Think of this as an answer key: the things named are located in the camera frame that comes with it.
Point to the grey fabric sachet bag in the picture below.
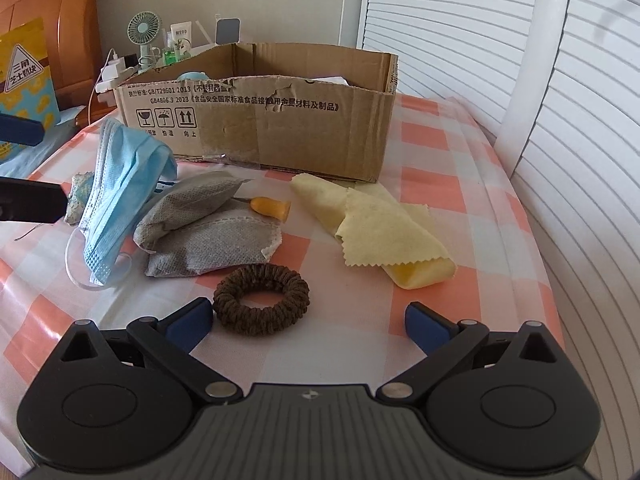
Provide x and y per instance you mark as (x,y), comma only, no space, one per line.
(185,205)
(225,245)

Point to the yellow cleaning cloth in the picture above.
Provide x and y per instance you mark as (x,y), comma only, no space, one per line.
(380,230)

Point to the white charger plug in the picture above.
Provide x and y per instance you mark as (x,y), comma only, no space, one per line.
(115,69)

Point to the blue floral tasselled pouch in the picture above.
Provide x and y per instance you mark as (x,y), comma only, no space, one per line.
(77,195)

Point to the white louvered doors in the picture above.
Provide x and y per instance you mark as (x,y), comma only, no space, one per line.
(450,25)

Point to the brown hair scrunchie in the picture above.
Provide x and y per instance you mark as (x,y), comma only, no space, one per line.
(295,295)

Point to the wooden headboard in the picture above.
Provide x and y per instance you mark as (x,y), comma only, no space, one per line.
(75,10)

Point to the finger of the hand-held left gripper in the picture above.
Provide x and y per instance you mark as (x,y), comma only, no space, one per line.
(30,200)
(20,130)

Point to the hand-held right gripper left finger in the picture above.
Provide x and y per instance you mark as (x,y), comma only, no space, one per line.
(187,322)

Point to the grey square device white frame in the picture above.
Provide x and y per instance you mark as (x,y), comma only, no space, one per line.
(228,30)

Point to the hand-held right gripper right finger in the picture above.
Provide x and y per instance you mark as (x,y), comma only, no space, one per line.
(425,327)

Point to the yellow snack bag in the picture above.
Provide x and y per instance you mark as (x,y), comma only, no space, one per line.
(30,95)

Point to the white router with antennas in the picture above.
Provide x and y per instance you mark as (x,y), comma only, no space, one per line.
(205,32)

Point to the orange white checkered tablecloth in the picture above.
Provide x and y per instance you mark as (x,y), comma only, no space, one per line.
(350,320)

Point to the white curved frame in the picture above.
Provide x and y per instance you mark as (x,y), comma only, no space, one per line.
(530,70)

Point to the clear bottle green label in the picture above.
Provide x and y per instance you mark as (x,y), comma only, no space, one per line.
(176,52)

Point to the black power adapter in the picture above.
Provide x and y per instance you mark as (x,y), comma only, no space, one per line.
(130,61)

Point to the brown cardboard box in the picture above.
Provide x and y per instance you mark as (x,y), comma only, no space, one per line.
(300,130)

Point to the wooden nightstand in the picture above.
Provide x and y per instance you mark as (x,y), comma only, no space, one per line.
(95,112)

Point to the blue face mask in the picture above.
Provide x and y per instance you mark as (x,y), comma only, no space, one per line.
(115,180)

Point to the light blue soft item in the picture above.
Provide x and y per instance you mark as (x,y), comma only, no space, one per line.
(189,76)

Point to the white cosmetic tube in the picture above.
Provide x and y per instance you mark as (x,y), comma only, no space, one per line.
(181,31)

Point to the small green desk fan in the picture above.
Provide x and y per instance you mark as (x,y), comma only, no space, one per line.
(144,27)

